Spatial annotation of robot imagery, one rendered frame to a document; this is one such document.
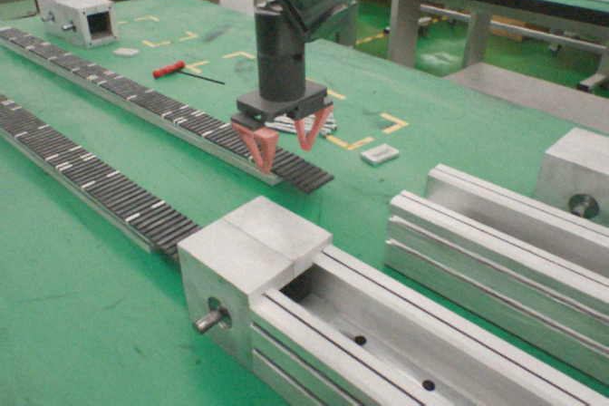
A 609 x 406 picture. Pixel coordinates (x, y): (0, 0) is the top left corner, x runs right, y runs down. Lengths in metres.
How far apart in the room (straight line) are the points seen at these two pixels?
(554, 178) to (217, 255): 0.39
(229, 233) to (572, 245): 0.32
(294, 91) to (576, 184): 0.33
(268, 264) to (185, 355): 0.12
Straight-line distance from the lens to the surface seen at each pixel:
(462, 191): 0.56
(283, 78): 0.60
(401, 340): 0.42
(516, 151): 0.83
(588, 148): 0.67
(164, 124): 0.85
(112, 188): 0.66
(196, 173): 0.73
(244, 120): 0.62
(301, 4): 0.49
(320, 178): 0.65
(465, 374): 0.41
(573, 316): 0.49
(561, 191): 0.65
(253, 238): 0.44
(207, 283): 0.44
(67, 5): 1.33
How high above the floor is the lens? 1.15
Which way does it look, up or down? 32 degrees down
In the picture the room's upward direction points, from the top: straight up
